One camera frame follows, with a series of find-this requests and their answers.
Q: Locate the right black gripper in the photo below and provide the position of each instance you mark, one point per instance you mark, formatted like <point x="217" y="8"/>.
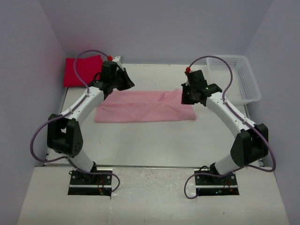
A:
<point x="190" y="94"/>

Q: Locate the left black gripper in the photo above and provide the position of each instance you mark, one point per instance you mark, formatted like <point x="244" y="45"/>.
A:
<point x="124" y="79"/>

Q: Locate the pink t shirt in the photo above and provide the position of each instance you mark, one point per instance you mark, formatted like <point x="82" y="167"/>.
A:
<point x="143" y="106"/>

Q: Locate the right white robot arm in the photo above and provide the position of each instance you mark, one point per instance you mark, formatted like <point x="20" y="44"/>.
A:
<point x="249" y="138"/>

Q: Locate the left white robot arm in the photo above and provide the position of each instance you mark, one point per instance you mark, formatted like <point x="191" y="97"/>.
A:
<point x="64" y="134"/>

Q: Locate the folded red t shirt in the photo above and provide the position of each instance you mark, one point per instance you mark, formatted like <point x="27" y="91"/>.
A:
<point x="86" y="69"/>

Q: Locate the white plastic basket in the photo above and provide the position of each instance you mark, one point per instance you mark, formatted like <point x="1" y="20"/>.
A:
<point x="244" y="88"/>

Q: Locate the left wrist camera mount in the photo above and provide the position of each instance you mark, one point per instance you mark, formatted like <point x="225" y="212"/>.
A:
<point x="117" y="59"/>

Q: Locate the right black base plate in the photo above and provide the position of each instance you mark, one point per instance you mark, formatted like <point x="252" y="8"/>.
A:
<point x="213" y="186"/>

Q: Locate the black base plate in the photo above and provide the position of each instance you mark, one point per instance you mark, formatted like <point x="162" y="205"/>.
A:
<point x="92" y="185"/>
<point x="213" y="186"/>

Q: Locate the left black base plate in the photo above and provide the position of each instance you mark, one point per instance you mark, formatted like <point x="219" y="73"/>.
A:
<point x="92" y="185"/>

